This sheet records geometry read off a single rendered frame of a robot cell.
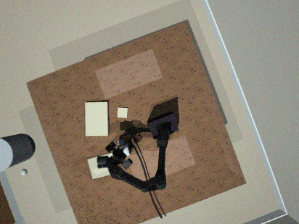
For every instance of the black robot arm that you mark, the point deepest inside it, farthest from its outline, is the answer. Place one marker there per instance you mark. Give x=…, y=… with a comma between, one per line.
x=158, y=182

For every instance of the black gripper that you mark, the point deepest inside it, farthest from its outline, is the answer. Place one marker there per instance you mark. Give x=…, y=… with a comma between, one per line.
x=111, y=147

